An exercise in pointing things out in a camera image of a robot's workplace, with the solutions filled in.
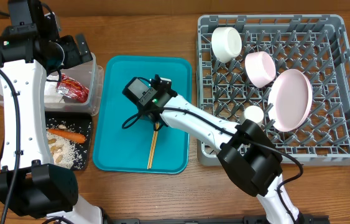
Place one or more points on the large white plate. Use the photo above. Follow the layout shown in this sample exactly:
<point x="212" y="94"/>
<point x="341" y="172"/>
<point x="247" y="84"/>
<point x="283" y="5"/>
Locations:
<point x="291" y="99"/>

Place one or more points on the small pink bowl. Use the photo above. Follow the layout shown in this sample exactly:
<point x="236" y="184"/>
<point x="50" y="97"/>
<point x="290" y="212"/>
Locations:
<point x="260" y="68"/>

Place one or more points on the teal serving tray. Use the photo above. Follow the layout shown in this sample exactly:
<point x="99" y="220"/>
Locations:
<point x="128" y="150"/>

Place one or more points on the peanuts and rice scraps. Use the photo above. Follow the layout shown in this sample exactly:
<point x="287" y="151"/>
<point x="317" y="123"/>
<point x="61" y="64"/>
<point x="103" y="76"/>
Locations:
<point x="61" y="149"/>

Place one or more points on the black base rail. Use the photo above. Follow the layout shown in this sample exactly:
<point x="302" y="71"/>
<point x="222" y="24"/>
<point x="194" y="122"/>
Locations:
<point x="256" y="219"/>

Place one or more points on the white napkin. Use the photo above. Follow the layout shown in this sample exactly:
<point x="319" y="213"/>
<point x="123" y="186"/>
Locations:
<point x="50" y="93"/>

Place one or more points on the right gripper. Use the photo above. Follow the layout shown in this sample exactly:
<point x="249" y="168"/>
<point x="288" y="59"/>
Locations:
<point x="148" y="115"/>

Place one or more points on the red snack wrapper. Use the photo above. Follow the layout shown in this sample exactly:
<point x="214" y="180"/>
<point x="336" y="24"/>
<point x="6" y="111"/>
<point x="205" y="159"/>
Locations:
<point x="72" y="89"/>

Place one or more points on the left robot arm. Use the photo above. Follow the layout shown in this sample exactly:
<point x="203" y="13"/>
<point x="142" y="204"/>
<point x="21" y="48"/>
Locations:
<point x="30" y="183"/>

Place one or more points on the orange carrot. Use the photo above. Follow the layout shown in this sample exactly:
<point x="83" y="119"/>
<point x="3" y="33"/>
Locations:
<point x="75" y="137"/>

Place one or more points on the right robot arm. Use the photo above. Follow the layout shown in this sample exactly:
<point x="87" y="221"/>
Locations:
<point x="244" y="151"/>

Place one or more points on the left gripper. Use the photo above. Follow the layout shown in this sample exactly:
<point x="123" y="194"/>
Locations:
<point x="74" y="57"/>

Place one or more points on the black plastic tray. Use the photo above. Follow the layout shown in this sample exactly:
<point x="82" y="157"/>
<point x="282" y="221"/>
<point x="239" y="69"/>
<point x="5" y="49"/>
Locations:
<point x="35" y="147"/>

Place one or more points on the white cup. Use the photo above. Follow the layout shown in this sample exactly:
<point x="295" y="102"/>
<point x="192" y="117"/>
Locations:
<point x="253" y="113"/>

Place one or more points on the grey plastic dish rack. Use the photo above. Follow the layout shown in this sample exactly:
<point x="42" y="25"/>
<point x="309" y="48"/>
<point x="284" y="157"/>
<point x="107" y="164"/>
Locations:
<point x="316" y="45"/>

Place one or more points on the clear plastic bin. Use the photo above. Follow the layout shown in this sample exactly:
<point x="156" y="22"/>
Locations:
<point x="90" y="75"/>

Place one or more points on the white bowl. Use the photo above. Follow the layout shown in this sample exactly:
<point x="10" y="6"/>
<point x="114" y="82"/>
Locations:
<point x="226" y="43"/>

